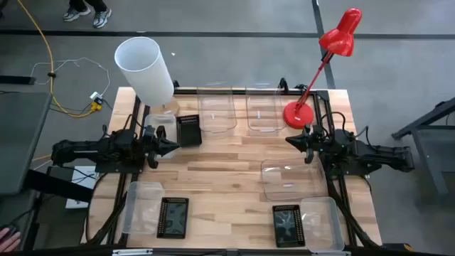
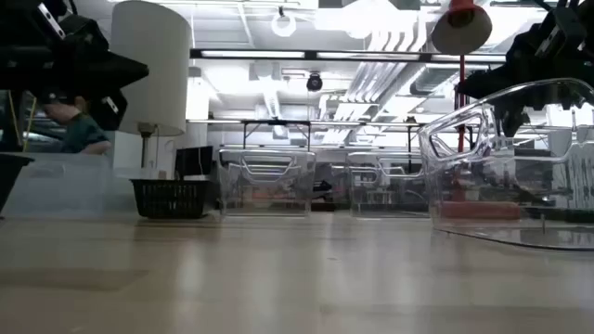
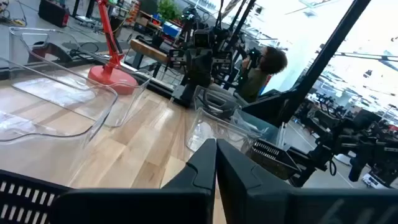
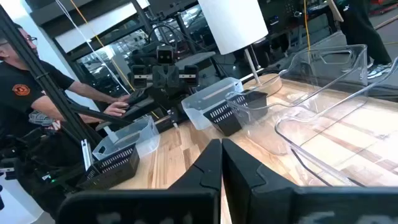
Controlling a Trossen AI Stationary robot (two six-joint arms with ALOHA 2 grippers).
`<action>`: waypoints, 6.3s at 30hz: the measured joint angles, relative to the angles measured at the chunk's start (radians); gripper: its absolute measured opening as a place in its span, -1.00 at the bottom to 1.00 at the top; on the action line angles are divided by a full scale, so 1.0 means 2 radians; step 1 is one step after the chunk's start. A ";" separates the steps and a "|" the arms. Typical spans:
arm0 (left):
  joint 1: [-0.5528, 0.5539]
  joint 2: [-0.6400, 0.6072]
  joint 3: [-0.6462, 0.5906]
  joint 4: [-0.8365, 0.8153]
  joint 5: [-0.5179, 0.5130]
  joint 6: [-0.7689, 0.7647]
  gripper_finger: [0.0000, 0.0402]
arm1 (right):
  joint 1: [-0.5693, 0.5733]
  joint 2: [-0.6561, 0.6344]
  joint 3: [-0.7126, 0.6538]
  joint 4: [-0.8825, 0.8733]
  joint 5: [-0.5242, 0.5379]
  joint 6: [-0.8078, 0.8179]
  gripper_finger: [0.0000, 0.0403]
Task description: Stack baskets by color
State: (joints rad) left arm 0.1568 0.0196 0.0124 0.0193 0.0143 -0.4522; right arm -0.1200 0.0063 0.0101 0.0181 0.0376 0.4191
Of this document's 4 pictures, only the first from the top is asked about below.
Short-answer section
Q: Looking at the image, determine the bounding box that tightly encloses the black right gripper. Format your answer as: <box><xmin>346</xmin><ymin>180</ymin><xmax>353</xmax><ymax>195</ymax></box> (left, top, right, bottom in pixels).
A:
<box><xmin>285</xmin><ymin>123</ymin><xmax>323</xmax><ymax>165</ymax></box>

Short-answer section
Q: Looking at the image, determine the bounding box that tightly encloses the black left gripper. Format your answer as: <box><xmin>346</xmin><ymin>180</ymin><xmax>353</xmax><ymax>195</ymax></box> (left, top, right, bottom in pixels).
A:
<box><xmin>141</xmin><ymin>124</ymin><xmax>181</xmax><ymax>170</ymax></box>

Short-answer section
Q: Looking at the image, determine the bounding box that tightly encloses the frosted plastic bin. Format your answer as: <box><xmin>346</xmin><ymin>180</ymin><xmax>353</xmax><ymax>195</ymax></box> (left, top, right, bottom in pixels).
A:
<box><xmin>122</xmin><ymin>181</ymin><xmax>166</xmax><ymax>235</ymax></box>
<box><xmin>300</xmin><ymin>196</ymin><xmax>346</xmax><ymax>252</ymax></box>
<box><xmin>144</xmin><ymin>113</ymin><xmax>178</xmax><ymax>160</ymax></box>

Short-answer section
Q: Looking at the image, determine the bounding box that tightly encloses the clear plastic bin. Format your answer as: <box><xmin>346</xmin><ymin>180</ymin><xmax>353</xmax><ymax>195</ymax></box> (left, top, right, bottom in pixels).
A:
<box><xmin>197</xmin><ymin>82</ymin><xmax>238</xmax><ymax>135</ymax></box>
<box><xmin>261</xmin><ymin>156</ymin><xmax>330</xmax><ymax>203</ymax></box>
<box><xmin>245</xmin><ymin>82</ymin><xmax>287</xmax><ymax>138</ymax></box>

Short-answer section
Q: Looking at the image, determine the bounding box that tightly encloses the black mesh basket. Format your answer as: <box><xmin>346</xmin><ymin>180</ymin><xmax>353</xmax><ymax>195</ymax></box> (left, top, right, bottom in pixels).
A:
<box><xmin>272</xmin><ymin>204</ymin><xmax>306</xmax><ymax>249</ymax></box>
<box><xmin>176</xmin><ymin>114</ymin><xmax>203</xmax><ymax>148</ymax></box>
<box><xmin>156</xmin><ymin>197</ymin><xmax>190</xmax><ymax>240</ymax></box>

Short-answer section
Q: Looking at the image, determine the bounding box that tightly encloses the red desk lamp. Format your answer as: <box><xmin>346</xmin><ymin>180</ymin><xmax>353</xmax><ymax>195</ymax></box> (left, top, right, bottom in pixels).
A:
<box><xmin>283</xmin><ymin>7</ymin><xmax>363</xmax><ymax>130</ymax></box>

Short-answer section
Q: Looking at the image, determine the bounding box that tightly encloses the white cylindrical shade lamp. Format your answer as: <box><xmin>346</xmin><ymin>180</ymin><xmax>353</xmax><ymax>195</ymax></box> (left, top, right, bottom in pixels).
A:
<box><xmin>113</xmin><ymin>36</ymin><xmax>181</xmax><ymax>117</ymax></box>

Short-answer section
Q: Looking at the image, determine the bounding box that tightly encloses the white paper sheet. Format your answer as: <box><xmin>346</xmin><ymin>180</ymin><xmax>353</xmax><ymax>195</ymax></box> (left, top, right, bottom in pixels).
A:
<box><xmin>65</xmin><ymin>165</ymin><xmax>99</xmax><ymax>210</ymax></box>

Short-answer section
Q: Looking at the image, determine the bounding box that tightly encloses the person's shoe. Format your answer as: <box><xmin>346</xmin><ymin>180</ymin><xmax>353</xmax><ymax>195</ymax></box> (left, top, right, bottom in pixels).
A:
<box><xmin>63</xmin><ymin>6</ymin><xmax>92</xmax><ymax>23</ymax></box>
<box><xmin>92</xmin><ymin>8</ymin><xmax>113</xmax><ymax>29</ymax></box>

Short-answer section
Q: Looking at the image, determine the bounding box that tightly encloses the black power strip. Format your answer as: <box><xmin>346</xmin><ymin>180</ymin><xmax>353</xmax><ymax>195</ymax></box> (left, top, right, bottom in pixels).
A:
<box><xmin>0</xmin><ymin>75</ymin><xmax>36</xmax><ymax>85</ymax></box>

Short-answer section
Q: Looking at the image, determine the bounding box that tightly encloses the person's hand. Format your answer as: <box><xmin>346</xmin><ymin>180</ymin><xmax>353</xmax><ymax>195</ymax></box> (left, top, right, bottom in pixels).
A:
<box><xmin>0</xmin><ymin>227</ymin><xmax>22</xmax><ymax>253</ymax></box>

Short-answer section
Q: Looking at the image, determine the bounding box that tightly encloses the black cable bundle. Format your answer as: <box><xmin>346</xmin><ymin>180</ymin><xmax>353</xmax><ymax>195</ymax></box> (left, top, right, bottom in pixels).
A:
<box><xmin>326</xmin><ymin>177</ymin><xmax>378</xmax><ymax>248</ymax></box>
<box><xmin>85</xmin><ymin>191</ymin><xmax>126</xmax><ymax>246</ymax></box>

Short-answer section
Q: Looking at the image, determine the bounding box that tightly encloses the white cable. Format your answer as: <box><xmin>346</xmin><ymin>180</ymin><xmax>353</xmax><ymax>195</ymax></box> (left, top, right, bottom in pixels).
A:
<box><xmin>30</xmin><ymin>56</ymin><xmax>111</xmax><ymax>99</ymax></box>

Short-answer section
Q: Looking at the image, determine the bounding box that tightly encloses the silver metal bracket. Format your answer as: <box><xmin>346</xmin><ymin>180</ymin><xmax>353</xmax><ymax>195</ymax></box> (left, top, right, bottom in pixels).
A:
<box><xmin>112</xmin><ymin>248</ymin><xmax>154</xmax><ymax>256</ymax></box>

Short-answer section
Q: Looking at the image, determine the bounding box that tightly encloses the grey metal table frame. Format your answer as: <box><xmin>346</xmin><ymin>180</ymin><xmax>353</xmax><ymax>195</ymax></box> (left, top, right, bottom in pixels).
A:
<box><xmin>392</xmin><ymin>95</ymin><xmax>455</xmax><ymax>196</ymax></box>

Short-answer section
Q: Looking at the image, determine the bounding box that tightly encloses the yellow cable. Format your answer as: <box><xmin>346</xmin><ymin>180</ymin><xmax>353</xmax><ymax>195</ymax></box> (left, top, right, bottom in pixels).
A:
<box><xmin>16</xmin><ymin>0</ymin><xmax>97</xmax><ymax>118</ymax></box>

